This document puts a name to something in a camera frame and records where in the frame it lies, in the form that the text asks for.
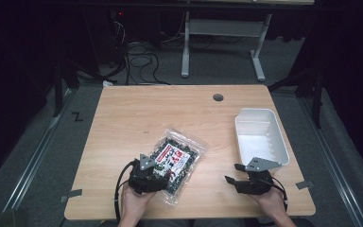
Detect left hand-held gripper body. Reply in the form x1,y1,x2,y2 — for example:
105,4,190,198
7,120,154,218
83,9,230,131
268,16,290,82
128,153,170,195

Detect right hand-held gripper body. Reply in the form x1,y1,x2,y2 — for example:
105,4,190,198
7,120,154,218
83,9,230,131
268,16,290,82
235,156,282,195

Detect clear bag of snacks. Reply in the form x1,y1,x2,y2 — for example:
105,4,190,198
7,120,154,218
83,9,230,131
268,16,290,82
148,128,208,207

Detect person's left hand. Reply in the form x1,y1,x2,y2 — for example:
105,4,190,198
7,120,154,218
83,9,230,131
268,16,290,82
120,183,157,227

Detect person's right hand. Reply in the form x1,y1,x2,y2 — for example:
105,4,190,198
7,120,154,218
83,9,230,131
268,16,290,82
248,186,289,221

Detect white plastic bin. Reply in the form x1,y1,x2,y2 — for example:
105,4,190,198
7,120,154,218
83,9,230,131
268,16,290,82
233,108,290,176

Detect grey tape strip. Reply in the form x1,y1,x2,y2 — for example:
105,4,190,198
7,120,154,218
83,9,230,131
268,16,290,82
59,188,83,203
295,180,315,190

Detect black metal stand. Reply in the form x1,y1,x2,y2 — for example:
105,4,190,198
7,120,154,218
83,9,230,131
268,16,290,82
267,67,325,130
52,58,80,118

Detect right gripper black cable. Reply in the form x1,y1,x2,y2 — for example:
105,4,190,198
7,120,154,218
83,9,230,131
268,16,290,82
263,175,289,213

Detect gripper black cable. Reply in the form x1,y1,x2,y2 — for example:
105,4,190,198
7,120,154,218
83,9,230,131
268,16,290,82
263,175,289,213
113,160,140,223

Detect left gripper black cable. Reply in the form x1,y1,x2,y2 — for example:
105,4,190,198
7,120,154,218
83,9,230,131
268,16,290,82
113,160,140,223

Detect grey metal floor rail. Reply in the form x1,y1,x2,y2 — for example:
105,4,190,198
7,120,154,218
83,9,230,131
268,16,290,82
1,88,76,213
296,94,363,227

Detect black cables on floor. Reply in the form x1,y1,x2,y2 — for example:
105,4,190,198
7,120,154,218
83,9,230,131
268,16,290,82
97,18,172,87

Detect white metal desk frame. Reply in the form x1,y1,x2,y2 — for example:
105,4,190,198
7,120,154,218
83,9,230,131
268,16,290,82
181,10,274,82

